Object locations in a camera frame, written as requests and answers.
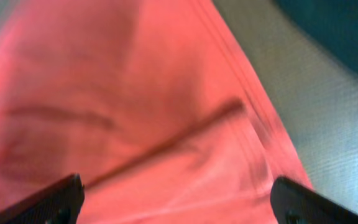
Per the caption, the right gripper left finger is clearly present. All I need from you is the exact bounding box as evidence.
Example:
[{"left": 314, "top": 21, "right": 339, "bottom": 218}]
[{"left": 0, "top": 174, "right": 85, "bottom": 224}]

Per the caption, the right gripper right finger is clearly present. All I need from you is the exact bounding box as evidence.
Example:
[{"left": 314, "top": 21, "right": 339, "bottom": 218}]
[{"left": 270, "top": 176, "right": 358, "bottom": 224}]

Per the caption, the red orange t-shirt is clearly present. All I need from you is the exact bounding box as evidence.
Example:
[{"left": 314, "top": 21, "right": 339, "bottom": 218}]
[{"left": 0, "top": 0, "right": 311, "bottom": 223}]

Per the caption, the dark grey garment pile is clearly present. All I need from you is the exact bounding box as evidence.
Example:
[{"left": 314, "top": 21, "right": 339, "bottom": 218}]
[{"left": 275, "top": 0, "right": 358, "bottom": 74}]

